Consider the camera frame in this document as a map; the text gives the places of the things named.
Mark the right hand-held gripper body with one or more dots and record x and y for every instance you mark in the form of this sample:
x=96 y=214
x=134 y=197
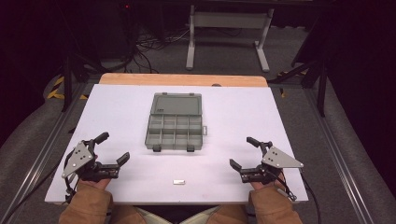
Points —
x=278 y=159

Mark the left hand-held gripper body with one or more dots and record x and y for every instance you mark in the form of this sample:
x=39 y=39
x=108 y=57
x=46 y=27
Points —
x=77 y=157

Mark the person's right hand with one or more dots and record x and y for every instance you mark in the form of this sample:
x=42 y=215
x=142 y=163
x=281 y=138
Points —
x=267 y=185

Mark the person's left hand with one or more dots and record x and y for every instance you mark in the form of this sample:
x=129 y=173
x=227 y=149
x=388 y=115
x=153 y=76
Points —
x=95 y=184

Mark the white board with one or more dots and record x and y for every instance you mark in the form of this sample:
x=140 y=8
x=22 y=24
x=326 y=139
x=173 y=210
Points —
x=193 y=168

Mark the yellow black floor tape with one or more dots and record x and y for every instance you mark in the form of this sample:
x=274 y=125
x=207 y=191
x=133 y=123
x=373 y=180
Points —
x=285 y=91
x=56 y=91

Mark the small silver metal piece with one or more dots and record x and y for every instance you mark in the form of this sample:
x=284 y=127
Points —
x=179 y=182

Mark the grey plastic compartment box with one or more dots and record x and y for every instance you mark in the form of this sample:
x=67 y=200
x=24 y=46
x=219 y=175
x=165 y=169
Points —
x=174 y=124

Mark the black tripod stand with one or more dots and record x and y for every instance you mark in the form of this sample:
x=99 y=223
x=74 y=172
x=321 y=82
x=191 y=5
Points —
x=67 y=81
x=320 y=81

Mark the person's lap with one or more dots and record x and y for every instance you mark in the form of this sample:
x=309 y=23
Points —
x=193 y=216

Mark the wooden table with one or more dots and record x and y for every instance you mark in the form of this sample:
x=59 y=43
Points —
x=183 y=79

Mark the grey metal stand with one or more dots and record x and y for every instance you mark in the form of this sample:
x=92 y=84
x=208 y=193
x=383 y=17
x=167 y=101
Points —
x=230 y=20

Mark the aluminium rail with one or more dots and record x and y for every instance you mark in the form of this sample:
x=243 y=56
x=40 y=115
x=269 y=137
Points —
x=339 y=149
x=46 y=149

